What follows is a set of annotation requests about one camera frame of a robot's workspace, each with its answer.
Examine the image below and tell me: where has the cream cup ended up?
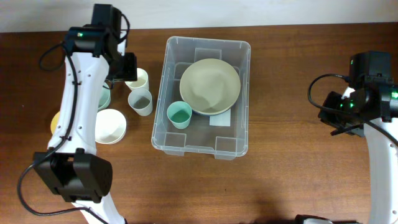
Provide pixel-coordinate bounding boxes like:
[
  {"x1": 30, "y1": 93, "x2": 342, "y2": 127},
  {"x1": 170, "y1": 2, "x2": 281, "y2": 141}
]
[{"x1": 125, "y1": 68, "x2": 149, "y2": 91}]

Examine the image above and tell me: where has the green cup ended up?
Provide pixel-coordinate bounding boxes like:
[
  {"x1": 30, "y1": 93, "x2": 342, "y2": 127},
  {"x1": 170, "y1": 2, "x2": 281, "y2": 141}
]
[{"x1": 167, "y1": 101, "x2": 192, "y2": 129}]

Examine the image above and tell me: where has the clear plastic storage bin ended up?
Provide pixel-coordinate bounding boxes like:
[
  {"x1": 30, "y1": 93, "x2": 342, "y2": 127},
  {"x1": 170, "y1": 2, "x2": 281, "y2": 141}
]
[{"x1": 151, "y1": 36, "x2": 251, "y2": 160}]

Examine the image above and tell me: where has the beige plate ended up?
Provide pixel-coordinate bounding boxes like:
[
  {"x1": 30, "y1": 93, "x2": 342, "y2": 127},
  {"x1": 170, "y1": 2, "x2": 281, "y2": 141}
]
[
  {"x1": 180, "y1": 94, "x2": 238, "y2": 115},
  {"x1": 179, "y1": 58, "x2": 241, "y2": 96}
]

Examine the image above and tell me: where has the blue plate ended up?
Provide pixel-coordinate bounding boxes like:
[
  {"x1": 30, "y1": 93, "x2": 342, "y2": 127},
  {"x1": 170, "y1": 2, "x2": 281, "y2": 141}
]
[{"x1": 192, "y1": 107, "x2": 231, "y2": 116}]

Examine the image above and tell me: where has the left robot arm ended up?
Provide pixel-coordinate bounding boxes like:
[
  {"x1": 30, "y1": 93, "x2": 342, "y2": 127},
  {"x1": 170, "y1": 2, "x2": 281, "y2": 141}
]
[{"x1": 29, "y1": 4, "x2": 137, "y2": 223}]

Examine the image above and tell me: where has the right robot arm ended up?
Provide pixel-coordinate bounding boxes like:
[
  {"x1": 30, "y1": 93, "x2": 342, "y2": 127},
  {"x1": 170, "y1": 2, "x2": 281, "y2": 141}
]
[{"x1": 307, "y1": 51, "x2": 397, "y2": 223}]

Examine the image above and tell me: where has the sage green bowl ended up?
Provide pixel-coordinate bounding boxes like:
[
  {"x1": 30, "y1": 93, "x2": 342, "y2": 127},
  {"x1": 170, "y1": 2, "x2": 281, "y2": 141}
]
[{"x1": 98, "y1": 87, "x2": 111, "y2": 111}]

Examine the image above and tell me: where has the grey cup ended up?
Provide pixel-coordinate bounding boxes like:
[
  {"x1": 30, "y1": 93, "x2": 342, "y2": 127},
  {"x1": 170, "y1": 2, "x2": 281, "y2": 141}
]
[{"x1": 127, "y1": 88, "x2": 153, "y2": 116}]

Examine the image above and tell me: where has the white bowl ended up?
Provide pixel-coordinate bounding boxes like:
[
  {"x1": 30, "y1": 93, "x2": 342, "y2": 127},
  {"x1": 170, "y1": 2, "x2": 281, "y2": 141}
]
[{"x1": 95, "y1": 109, "x2": 127, "y2": 144}]

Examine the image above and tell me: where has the yellow bowl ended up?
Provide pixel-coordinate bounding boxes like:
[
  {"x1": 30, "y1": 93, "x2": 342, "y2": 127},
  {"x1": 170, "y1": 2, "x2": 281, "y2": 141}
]
[{"x1": 50, "y1": 112, "x2": 60, "y2": 134}]

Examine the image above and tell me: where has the white label in bin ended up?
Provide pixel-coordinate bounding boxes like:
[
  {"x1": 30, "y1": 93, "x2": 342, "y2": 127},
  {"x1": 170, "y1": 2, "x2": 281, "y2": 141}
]
[{"x1": 210, "y1": 109, "x2": 231, "y2": 127}]

